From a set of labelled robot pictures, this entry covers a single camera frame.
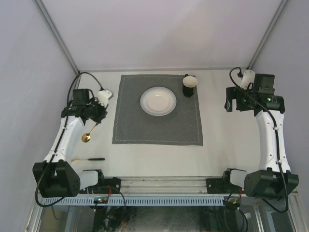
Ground aluminium front rail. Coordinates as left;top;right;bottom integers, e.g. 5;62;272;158
36;175;298;195

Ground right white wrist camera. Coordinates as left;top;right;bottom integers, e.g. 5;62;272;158
240;70;255;89

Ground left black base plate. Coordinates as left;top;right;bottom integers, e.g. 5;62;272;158
79;177;121;194

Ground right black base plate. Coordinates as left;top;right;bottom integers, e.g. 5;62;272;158
206;178;230;194

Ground blue slotted cable duct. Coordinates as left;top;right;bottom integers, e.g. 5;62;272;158
56;195;224;206

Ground dark mug cream inside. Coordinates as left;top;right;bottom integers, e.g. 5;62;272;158
182;74;198;98

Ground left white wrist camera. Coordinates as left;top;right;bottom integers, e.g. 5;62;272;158
97;89;114;108

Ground grey cloth napkin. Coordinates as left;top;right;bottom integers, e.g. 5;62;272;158
112;74;203;146

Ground gold spoon green handle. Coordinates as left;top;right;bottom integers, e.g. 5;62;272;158
82;123;98;143

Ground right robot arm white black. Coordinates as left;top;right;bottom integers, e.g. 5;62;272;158
224;67;299;214

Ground gold fork green handle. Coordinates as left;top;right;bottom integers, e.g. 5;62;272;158
71;158;105;162

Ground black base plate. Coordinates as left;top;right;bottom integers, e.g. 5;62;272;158
79;177;121;194
206;178;230;194

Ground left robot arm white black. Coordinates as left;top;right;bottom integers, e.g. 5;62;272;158
32;72;113;208

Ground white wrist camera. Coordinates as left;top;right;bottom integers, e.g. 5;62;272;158
240;70;255;89
97;89;114;108

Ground white bowl plate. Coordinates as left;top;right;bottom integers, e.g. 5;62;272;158
140;87;177;116

